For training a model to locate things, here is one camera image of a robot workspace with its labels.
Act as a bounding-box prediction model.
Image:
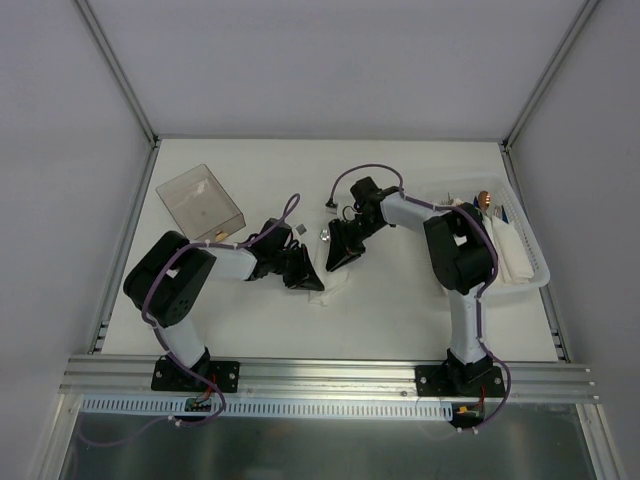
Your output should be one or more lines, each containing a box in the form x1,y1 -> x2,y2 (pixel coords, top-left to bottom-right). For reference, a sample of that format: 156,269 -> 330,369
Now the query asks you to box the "smoked clear plastic box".
156,164 -> 246,242

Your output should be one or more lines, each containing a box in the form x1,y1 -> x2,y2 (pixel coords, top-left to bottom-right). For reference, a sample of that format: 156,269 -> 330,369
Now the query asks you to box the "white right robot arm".
326,177 -> 498,396

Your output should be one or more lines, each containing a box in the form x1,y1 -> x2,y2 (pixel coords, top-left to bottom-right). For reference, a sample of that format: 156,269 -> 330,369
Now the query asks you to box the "left aluminium frame post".
72,0 -> 158,147

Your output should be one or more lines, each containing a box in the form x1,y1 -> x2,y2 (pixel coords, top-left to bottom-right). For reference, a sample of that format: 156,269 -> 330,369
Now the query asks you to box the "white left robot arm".
123,218 -> 325,390

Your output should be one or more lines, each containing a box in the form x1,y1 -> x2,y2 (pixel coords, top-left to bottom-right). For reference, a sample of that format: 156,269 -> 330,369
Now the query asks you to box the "right aluminium frame post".
502,0 -> 601,153

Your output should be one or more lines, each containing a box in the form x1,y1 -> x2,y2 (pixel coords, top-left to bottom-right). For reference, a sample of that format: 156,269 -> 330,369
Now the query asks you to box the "white paper napkin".
308,270 -> 349,307

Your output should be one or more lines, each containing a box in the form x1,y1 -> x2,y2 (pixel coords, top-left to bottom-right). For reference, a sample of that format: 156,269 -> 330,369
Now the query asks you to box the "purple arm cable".
74,193 -> 302,446
324,163 -> 512,436

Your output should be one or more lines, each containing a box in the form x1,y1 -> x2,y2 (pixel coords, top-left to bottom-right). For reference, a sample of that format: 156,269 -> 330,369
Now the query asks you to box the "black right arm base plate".
414,363 -> 506,399

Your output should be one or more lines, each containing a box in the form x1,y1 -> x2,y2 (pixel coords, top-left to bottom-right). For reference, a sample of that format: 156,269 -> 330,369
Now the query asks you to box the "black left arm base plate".
150,357 -> 241,393

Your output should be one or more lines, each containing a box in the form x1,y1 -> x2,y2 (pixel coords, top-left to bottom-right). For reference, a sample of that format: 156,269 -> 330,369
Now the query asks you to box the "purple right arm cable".
324,163 -> 512,436

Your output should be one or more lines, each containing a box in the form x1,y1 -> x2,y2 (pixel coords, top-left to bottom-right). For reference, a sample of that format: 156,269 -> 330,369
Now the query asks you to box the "aluminium frame post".
502,0 -> 601,153
72,0 -> 158,147

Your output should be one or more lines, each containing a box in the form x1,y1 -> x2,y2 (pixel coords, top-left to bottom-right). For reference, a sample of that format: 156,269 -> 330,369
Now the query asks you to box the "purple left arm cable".
74,193 -> 302,446

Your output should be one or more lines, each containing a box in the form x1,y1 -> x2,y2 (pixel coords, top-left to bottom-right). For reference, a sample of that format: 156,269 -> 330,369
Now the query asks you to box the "folded white napkins stack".
483,215 -> 534,285

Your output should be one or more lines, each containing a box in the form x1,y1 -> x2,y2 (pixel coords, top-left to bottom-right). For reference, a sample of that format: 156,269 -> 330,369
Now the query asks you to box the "white plastic basket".
425,172 -> 550,297

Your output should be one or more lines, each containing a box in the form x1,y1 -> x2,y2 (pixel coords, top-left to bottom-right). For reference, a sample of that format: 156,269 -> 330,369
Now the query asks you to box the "white slotted cable duct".
80,395 -> 453,422

